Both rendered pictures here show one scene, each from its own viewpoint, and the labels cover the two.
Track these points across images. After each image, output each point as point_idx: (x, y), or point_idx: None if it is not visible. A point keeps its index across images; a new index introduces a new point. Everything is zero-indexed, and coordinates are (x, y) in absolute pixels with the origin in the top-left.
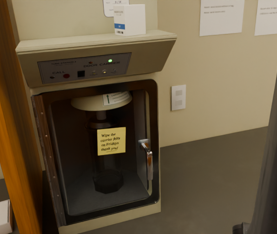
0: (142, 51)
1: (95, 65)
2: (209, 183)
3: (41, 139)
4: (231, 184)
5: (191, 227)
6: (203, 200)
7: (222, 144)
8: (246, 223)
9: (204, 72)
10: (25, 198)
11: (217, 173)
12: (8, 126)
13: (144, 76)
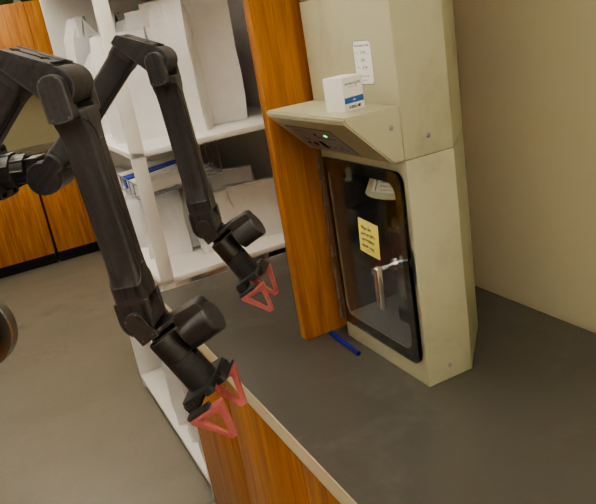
0: (336, 132)
1: (322, 138)
2: (542, 422)
3: (324, 206)
4: (559, 448)
5: (410, 418)
6: (482, 422)
7: None
8: (199, 296)
9: None
10: (297, 256)
11: (589, 428)
12: (286, 179)
13: (394, 166)
